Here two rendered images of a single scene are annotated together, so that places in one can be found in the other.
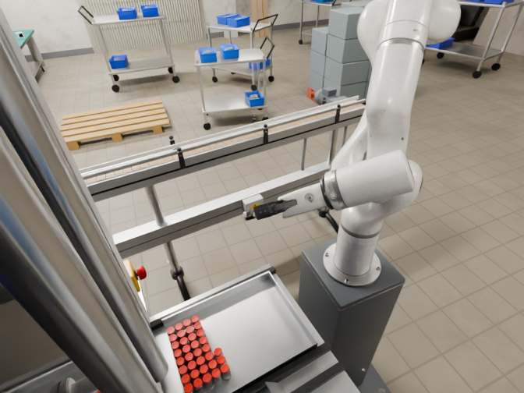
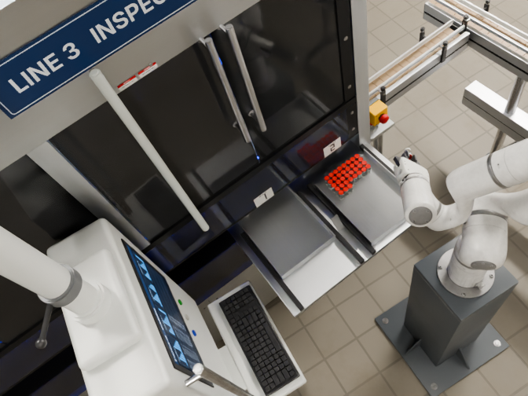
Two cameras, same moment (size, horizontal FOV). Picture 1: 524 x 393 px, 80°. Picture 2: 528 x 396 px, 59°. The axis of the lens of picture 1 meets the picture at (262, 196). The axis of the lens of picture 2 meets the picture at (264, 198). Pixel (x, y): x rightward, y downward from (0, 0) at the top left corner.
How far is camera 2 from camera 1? 121 cm
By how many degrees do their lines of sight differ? 63
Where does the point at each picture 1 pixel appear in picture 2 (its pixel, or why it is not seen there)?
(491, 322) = not seen: outside the picture
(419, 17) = (509, 163)
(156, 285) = (476, 149)
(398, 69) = (469, 170)
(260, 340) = (368, 210)
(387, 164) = (412, 197)
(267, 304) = (397, 210)
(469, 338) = not seen: outside the picture
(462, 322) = not seen: outside the picture
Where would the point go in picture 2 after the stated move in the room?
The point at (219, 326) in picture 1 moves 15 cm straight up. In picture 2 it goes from (372, 184) to (372, 163)
